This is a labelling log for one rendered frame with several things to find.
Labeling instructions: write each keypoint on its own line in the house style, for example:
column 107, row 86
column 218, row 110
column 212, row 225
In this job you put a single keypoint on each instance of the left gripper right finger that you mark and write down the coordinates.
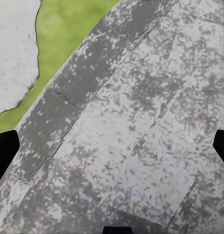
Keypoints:
column 219, row 143

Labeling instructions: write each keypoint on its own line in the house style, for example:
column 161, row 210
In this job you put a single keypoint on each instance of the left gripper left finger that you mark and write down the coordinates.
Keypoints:
column 9, row 145

